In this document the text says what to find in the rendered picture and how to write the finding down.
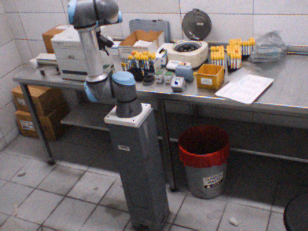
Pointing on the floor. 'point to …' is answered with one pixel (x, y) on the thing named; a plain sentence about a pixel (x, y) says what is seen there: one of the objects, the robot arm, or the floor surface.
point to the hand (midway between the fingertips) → (104, 60)
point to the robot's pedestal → (141, 172)
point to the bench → (299, 146)
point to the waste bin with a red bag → (205, 159)
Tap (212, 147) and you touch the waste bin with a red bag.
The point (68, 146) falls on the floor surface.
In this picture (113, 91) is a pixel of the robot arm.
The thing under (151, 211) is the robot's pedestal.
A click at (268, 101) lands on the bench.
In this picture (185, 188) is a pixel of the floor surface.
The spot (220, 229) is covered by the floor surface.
